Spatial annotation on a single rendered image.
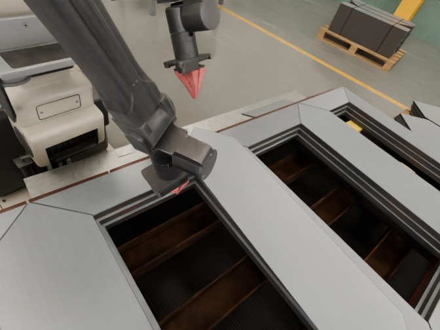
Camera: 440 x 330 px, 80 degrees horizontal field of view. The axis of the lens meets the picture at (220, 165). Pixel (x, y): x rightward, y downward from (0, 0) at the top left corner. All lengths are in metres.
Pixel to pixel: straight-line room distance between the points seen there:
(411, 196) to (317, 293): 0.48
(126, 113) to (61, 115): 0.59
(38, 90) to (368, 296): 0.95
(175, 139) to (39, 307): 0.34
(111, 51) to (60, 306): 0.40
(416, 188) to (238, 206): 0.59
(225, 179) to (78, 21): 0.49
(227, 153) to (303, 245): 0.31
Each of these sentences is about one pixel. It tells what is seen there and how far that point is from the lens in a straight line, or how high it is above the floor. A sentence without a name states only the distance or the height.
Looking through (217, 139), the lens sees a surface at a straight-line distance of 0.77.
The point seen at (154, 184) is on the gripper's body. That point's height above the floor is 0.95.
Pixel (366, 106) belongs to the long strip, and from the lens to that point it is 1.29.
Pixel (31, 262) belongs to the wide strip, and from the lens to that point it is 0.59.
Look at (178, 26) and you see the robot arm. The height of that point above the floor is 1.15.
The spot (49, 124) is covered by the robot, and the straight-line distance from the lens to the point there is 0.92.
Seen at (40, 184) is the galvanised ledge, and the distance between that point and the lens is 0.93.
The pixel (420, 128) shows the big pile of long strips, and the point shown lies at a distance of 1.40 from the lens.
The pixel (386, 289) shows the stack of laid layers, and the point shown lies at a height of 0.87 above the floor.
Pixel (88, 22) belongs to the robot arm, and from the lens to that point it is 0.31.
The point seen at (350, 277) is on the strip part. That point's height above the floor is 0.87.
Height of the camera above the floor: 1.38
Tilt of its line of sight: 46 degrees down
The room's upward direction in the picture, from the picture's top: 17 degrees clockwise
